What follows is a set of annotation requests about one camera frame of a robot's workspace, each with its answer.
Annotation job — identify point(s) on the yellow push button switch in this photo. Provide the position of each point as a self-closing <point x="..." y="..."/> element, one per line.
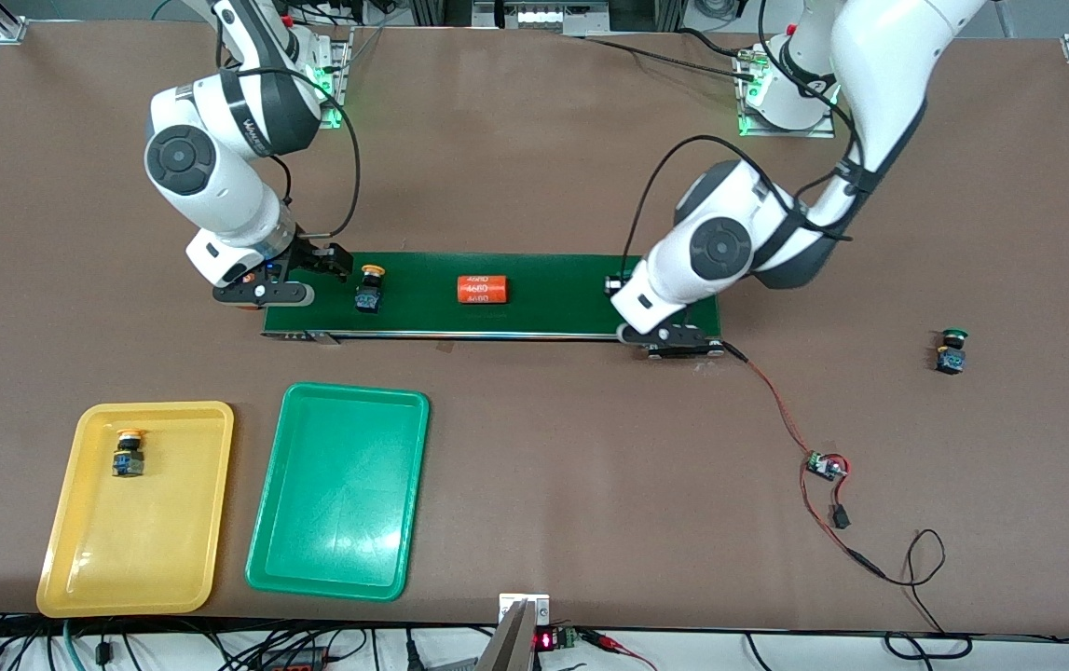
<point x="367" y="300"/>
<point x="127" y="463"/>

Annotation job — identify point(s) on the green plastic tray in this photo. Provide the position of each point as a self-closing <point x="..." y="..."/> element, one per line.
<point x="338" y="494"/>

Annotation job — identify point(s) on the green push button switch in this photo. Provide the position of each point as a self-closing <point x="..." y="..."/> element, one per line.
<point x="951" y="359"/>

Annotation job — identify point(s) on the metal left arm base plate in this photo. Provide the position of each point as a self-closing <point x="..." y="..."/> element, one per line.
<point x="786" y="132"/>

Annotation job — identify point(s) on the red digit display module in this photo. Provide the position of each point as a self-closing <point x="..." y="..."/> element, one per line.
<point x="545" y="640"/>

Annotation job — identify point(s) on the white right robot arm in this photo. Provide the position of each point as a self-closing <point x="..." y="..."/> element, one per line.
<point x="217" y="186"/>

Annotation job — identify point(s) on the small green circuit board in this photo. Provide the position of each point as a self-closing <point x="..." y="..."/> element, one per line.
<point x="821" y="463"/>

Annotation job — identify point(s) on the grey metal pole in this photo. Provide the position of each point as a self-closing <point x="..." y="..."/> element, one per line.
<point x="508" y="648"/>

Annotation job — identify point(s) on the aluminium frame with light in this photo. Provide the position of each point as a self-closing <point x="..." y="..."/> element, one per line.
<point x="543" y="17"/>

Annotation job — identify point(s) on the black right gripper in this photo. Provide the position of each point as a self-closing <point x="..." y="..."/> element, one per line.
<point x="303" y="255"/>

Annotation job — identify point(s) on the silver mounting bracket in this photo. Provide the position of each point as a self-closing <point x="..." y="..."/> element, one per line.
<point x="541" y="610"/>

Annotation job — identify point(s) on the yellow plastic tray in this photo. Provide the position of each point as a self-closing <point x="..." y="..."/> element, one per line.
<point x="152" y="540"/>

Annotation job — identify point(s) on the red clip lead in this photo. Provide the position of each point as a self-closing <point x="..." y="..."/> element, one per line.
<point x="610" y="642"/>

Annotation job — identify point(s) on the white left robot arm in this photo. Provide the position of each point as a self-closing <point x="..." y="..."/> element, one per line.
<point x="879" y="75"/>

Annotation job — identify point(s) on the black power strip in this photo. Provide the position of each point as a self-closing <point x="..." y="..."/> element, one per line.
<point x="296" y="664"/>

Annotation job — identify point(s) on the orange printed cylinder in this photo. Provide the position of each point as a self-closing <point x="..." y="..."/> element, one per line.
<point x="482" y="291"/>

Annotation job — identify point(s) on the green conveyor belt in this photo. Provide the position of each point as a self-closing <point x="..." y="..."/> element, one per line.
<point x="422" y="294"/>

